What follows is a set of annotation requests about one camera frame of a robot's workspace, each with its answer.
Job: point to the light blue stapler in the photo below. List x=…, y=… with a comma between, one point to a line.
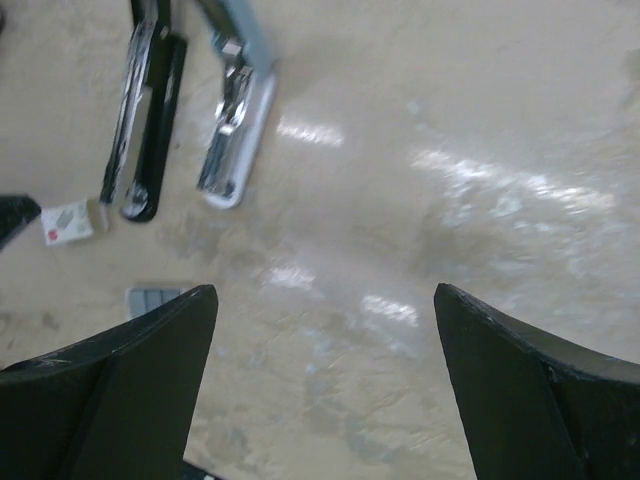
x=248, y=89

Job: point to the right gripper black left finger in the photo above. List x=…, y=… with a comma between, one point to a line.
x=116, y=405

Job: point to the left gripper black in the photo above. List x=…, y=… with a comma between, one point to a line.
x=16, y=213

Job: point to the white staple box sleeve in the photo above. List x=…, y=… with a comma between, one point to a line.
x=74, y=222

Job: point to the black stapler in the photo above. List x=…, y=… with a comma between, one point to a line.
x=155, y=60

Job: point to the staple box tray with staples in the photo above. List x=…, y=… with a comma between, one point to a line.
x=142, y=300

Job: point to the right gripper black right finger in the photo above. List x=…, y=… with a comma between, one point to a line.
x=534, y=405

